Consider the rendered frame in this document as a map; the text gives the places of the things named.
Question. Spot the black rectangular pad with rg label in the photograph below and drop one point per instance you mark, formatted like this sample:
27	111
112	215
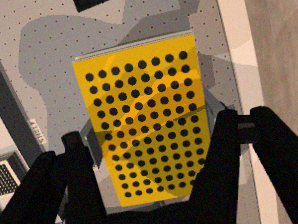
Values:
82	5

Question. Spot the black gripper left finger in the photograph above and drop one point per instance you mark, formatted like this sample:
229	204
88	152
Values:
39	195

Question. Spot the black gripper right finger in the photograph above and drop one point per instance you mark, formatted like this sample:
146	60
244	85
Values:
214	195

